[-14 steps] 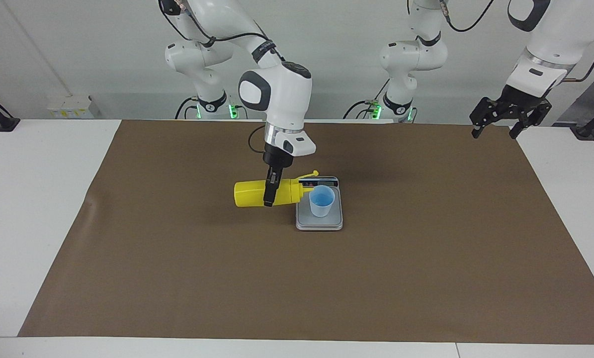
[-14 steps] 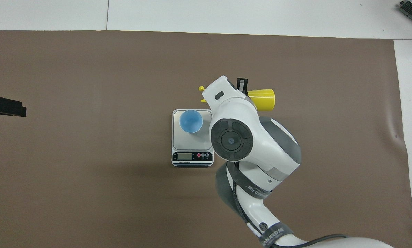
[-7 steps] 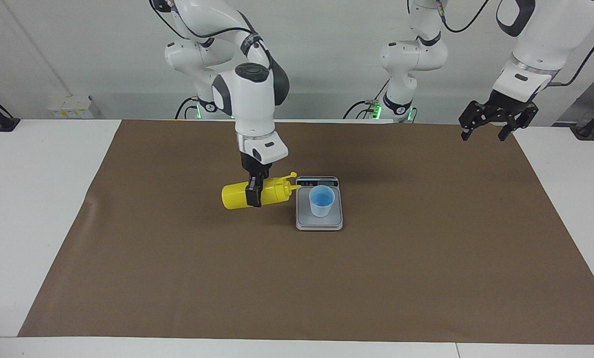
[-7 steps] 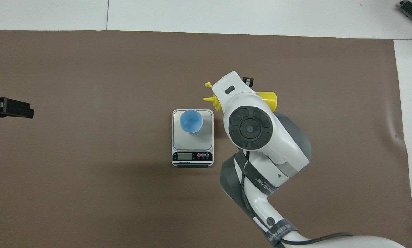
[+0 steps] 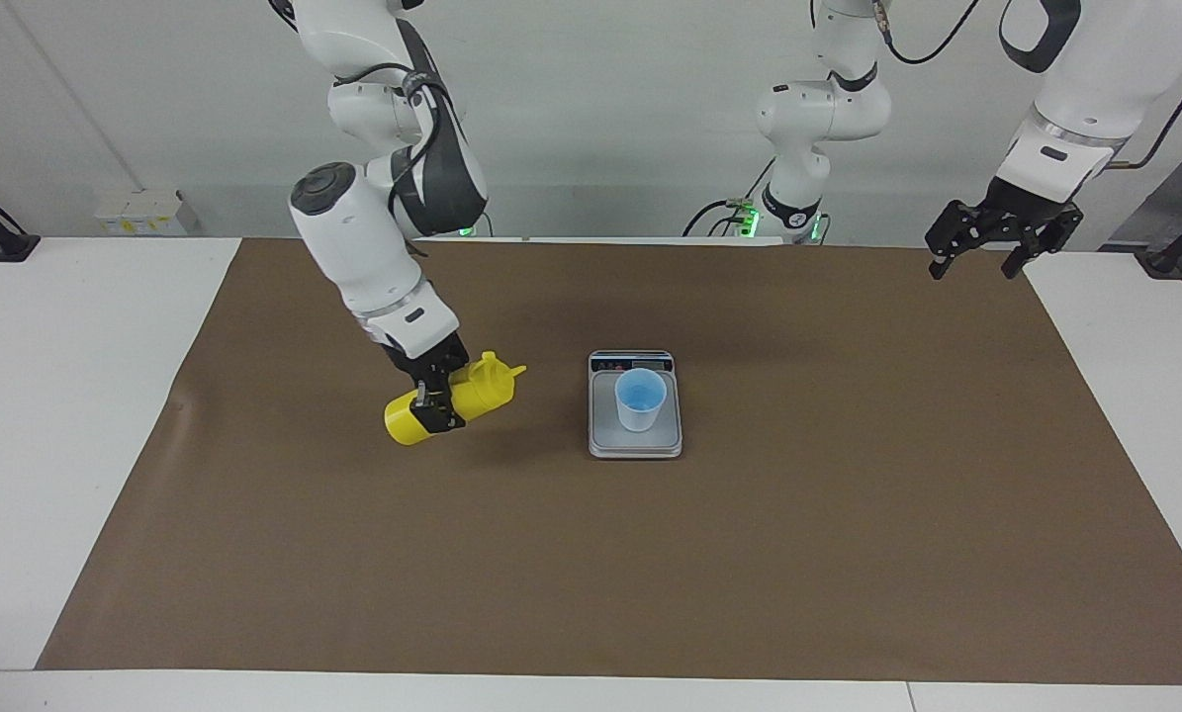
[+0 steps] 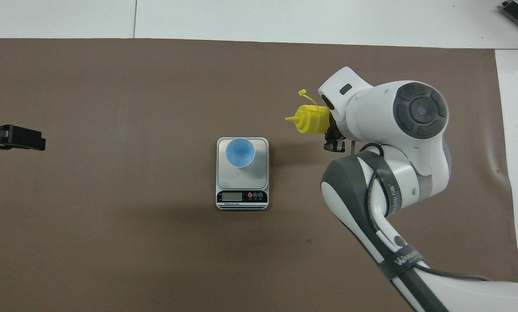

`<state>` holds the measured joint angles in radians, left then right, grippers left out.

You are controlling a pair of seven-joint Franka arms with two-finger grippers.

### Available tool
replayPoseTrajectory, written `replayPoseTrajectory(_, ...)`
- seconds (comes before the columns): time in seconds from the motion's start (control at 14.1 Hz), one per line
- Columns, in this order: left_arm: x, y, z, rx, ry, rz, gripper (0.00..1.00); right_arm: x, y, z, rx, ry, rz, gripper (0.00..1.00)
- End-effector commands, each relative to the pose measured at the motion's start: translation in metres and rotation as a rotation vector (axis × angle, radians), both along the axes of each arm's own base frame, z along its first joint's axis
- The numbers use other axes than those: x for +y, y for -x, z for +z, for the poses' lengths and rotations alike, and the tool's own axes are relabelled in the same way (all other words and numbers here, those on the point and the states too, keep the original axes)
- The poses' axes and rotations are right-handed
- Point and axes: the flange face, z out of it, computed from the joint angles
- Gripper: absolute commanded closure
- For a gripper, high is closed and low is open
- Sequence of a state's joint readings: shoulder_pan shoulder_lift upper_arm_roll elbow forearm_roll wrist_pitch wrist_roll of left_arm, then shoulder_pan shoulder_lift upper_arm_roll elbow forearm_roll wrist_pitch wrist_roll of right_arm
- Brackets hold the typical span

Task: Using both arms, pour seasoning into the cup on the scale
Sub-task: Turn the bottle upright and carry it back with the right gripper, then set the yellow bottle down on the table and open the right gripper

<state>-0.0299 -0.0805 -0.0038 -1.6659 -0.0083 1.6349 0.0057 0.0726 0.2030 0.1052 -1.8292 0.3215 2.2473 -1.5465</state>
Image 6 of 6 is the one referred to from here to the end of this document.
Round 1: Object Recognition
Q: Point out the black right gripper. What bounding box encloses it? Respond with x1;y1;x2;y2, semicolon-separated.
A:
323;116;347;153

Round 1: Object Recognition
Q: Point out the yellow squeeze bottle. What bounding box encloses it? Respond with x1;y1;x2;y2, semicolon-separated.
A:
285;89;332;135

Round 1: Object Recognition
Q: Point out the light blue plastic cup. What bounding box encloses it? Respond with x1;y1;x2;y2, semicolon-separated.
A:
225;137;256;168

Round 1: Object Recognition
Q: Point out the silver digital kitchen scale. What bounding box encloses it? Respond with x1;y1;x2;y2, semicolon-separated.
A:
215;137;270;211

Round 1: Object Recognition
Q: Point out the brown paper table mat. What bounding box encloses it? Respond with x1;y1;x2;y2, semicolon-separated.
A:
0;38;518;312

